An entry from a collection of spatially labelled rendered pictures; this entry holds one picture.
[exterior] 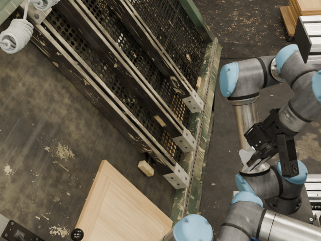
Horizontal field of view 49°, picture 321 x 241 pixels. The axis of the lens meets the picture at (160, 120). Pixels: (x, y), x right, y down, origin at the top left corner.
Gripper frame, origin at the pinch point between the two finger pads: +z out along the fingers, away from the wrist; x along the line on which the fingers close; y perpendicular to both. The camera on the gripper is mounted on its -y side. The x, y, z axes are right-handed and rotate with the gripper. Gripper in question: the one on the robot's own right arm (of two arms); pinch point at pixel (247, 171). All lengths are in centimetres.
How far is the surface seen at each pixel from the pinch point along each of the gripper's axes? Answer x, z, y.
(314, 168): -186, 88, 22
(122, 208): 11, 53, 19
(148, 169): -8, 52, 33
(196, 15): -93, 35, 132
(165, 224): -13, 65, 11
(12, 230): 57, 34, 14
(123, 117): 5, 34, 50
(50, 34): 33, 14, 74
